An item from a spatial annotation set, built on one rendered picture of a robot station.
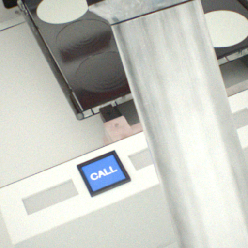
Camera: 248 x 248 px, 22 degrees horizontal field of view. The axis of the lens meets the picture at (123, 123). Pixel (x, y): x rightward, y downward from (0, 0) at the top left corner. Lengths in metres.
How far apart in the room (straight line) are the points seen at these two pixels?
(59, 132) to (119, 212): 0.31
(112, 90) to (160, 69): 0.47
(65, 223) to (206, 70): 0.32
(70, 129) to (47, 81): 0.14
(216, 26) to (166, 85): 0.57
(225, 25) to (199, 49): 0.56
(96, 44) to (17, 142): 0.22
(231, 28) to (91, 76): 0.26
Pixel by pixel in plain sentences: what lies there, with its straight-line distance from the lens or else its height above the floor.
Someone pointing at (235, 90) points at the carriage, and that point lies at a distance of 1.03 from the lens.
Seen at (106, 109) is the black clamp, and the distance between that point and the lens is 0.98.
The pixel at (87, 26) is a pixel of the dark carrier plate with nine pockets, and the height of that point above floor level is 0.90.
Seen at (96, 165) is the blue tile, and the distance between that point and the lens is 0.83.
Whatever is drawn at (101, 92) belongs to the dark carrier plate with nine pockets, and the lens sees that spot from 1.02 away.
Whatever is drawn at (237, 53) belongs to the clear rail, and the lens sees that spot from 1.06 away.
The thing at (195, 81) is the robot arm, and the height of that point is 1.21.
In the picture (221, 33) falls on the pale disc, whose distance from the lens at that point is 1.11.
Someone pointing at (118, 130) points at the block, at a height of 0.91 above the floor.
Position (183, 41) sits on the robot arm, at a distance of 0.55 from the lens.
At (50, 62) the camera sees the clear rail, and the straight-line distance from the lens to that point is 1.10.
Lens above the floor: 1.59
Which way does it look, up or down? 46 degrees down
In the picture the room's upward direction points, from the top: 11 degrees counter-clockwise
